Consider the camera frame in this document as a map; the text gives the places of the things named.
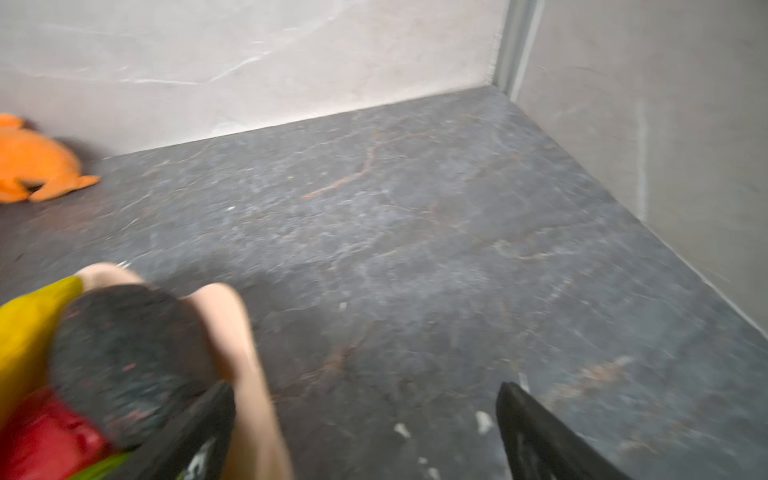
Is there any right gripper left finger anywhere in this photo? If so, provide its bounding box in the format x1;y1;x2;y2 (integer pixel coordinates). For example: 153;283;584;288
106;381;236;479

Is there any banana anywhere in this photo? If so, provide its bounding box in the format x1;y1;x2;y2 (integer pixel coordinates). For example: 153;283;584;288
1;276;83;424

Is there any green fruit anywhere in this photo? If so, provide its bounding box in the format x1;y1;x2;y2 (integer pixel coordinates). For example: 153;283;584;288
68;452;132;480

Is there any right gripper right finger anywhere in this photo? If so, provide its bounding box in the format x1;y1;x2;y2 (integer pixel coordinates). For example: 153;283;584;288
496;382;630;480

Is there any dark avocado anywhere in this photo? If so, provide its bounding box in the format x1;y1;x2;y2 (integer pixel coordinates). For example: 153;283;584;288
48;284;220;450

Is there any pink shell-shaped plate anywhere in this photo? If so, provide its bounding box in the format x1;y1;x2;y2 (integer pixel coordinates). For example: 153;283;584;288
77;263;294;479

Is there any orange fish plush toy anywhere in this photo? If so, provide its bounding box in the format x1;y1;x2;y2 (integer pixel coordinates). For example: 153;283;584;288
1;113;101;204

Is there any red fruit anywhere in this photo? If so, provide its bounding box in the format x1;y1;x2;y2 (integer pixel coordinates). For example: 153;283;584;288
1;387;113;480

